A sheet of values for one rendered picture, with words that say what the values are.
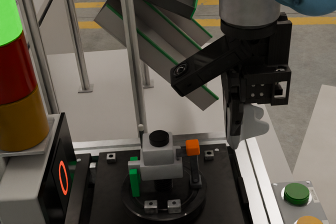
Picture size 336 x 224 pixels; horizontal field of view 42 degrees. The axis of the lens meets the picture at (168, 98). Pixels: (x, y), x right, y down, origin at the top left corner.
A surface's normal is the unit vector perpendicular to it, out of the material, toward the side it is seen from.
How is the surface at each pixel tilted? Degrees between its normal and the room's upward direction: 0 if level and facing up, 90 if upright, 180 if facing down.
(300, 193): 0
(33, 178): 0
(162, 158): 90
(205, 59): 33
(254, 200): 0
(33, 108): 90
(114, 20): 90
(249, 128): 93
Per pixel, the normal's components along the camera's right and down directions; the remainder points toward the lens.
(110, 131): -0.06, -0.83
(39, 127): 0.90, 0.20
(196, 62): -0.59, -0.63
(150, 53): -0.14, 0.56
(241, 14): -0.44, 0.53
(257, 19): 0.09, 0.55
